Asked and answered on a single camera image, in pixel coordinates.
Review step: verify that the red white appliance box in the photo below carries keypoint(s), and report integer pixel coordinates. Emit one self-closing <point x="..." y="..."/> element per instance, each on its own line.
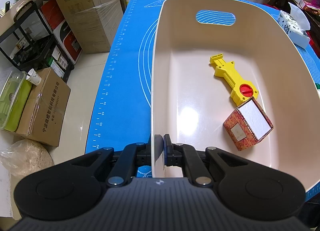
<point x="61" y="30"/>

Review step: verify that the white paper cup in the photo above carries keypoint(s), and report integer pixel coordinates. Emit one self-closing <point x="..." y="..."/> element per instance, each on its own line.
<point x="33" y="77"/>

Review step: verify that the blue silicone table mat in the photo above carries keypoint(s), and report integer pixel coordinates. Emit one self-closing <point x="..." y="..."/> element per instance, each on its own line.
<point x="122" y="109"/>

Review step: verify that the beige plastic storage bin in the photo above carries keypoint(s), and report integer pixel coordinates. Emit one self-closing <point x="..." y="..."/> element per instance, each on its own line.
<point x="190" y="104"/>

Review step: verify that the white tissue box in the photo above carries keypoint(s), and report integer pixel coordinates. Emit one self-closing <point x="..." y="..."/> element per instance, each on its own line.
<point x="295" y="24"/>

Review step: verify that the green lidded food container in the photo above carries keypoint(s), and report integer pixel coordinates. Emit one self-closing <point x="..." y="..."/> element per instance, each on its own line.
<point x="15" y="90"/>

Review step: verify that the black metal shelf cart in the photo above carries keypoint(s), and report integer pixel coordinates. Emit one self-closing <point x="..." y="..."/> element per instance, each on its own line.
<point x="36" y="53"/>

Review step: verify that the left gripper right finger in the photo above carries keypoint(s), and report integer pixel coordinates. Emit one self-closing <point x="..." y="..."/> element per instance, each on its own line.
<point x="191" y="161"/>

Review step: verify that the red patterned paper box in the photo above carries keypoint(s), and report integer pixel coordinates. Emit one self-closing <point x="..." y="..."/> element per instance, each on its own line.
<point x="248" y="125"/>

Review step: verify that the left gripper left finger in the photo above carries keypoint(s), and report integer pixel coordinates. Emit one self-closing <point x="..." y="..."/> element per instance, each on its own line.
<point x="133" y="161"/>

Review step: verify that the large stacked cardboard box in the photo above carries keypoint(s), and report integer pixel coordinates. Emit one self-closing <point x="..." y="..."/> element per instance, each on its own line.
<point x="93" y="22"/>

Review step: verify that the yellow toy tool red knob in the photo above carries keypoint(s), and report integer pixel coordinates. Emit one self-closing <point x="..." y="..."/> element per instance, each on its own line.
<point x="241" y="89"/>

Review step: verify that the tan sack on floor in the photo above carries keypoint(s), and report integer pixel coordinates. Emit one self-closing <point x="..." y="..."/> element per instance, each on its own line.
<point x="25" y="157"/>

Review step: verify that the floor cardboard box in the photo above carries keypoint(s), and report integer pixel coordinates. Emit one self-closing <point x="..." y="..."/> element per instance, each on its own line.
<point x="44" y="111"/>

